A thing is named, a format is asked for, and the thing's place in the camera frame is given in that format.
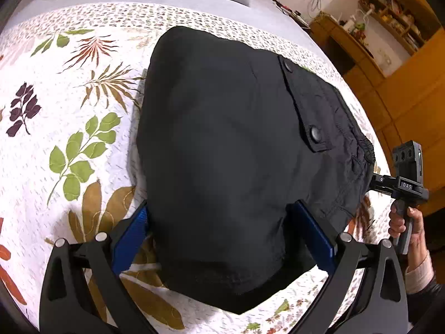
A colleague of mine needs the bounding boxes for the wooden bookshelf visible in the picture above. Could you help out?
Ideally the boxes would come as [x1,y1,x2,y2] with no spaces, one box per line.
[357,0,443,57]

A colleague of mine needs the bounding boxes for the black pants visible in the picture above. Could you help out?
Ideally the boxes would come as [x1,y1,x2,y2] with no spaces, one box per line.
[130,25,378,316]

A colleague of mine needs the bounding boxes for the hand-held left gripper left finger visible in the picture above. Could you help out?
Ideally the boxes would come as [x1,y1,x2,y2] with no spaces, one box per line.
[39,200,155,334]

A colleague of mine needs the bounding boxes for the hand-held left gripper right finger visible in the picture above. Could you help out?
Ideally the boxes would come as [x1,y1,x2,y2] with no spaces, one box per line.
[288,201,410,334]

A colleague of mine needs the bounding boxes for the person's right forearm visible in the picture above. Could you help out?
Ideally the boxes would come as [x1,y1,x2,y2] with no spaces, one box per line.
[403,250,445,334]

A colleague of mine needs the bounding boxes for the hanging wall cables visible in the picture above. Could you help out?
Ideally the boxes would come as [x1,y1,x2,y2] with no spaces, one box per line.
[303,0,327,17]

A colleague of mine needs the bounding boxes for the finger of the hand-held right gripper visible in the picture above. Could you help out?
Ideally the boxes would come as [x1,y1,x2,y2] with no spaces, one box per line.
[369,173,397,196]

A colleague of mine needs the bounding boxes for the wooden desk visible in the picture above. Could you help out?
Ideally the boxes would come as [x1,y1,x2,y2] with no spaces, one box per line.
[309,13,445,218]

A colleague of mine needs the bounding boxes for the person's right hand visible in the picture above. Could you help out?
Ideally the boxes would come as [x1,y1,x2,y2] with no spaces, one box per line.
[388,202,432,272]

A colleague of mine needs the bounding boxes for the grey bed sheet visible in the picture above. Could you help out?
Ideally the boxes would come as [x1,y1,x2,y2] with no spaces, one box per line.
[0,0,315,44]

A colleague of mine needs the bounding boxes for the white floral quilt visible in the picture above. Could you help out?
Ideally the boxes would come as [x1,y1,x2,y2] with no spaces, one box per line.
[0,1,399,334]

